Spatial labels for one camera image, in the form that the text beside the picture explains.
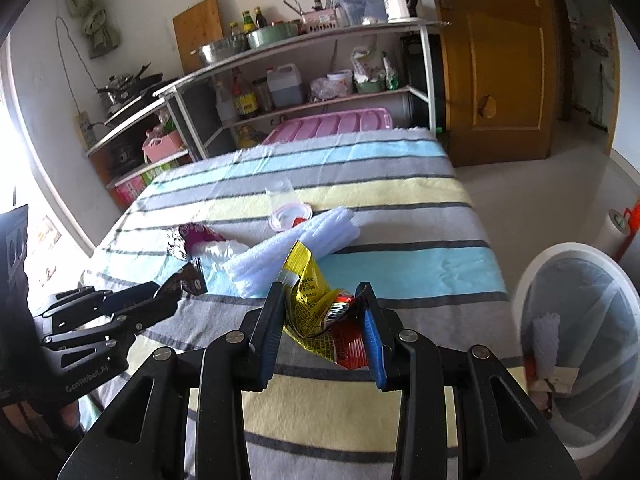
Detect purple snack wrapper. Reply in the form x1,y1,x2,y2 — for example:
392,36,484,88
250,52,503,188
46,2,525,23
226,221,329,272
166,222,227,261

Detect white foam wrap sheet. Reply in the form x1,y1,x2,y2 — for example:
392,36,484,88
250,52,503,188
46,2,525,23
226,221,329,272
198,206,360,298

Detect yellow snack wrapper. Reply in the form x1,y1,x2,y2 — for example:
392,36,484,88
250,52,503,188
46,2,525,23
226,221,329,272
279,242,368,370

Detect white round trash bin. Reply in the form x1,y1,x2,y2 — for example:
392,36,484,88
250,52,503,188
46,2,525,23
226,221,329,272
512,243,639,460

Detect metal kitchen shelf rack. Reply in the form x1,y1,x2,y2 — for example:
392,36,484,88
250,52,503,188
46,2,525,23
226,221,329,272
87,18,442,190

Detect person's left hand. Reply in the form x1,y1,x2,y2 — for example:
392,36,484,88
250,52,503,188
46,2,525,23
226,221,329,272
1,401,80,434

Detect pink plastic basket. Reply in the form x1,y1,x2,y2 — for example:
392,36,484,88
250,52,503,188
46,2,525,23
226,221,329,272
142,130,183,162

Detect striped table cloth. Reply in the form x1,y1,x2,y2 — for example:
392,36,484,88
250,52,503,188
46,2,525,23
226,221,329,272
80,129,523,479

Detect black pots on stove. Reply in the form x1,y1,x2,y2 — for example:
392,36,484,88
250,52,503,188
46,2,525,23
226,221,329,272
96,63,164,110

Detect white paper towel roll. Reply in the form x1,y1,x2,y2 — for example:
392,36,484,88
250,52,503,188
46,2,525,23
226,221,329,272
592,209,631,259

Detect soy sauce bottle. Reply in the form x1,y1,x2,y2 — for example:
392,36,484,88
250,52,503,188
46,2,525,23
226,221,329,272
232,67,259,119

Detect steel mixing bowl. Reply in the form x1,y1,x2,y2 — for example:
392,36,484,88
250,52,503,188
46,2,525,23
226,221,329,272
191,35,248,66

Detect white oil jug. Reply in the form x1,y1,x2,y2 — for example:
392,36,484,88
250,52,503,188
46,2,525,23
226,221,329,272
267,63,305,108

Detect wooden cutting board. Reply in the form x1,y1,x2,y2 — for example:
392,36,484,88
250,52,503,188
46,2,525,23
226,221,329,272
172,0,224,74

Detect green hanging cloth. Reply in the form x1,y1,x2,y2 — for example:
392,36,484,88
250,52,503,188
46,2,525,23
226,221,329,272
66,0,120,58

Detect green enamel basin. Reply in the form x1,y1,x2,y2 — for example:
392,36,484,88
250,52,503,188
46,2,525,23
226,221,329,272
246,22,298,49

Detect pink storage box lid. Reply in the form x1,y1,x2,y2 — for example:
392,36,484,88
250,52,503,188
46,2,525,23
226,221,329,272
264,107,394,145

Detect pink utensil basket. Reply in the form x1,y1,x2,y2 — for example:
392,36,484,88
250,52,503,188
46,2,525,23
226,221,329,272
302,9,342,34

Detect wooden door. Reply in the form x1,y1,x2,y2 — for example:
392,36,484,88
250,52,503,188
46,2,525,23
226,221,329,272
434,0,560,167

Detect clear plastic storage box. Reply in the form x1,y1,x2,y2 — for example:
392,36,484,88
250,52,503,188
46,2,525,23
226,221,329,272
336,0,387,26

